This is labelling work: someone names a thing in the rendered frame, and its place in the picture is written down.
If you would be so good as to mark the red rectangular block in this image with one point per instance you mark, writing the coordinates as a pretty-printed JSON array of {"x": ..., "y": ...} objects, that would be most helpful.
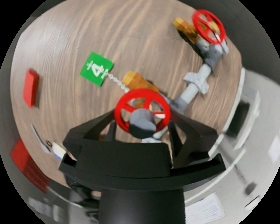
[{"x": 29, "y": 87}]

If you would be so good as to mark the grey cylinder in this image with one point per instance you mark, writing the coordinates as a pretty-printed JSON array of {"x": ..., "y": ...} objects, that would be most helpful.
[{"x": 142, "y": 124}]

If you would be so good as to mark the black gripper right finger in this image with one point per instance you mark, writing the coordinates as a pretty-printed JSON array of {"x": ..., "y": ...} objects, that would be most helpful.
[{"x": 199, "y": 137}]

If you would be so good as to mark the green tag on white chain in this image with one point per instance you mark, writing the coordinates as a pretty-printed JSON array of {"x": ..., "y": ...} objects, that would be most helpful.
[{"x": 95, "y": 68}]

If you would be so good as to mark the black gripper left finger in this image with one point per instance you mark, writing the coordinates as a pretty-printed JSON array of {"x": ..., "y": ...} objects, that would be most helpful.
[{"x": 91, "y": 129}]

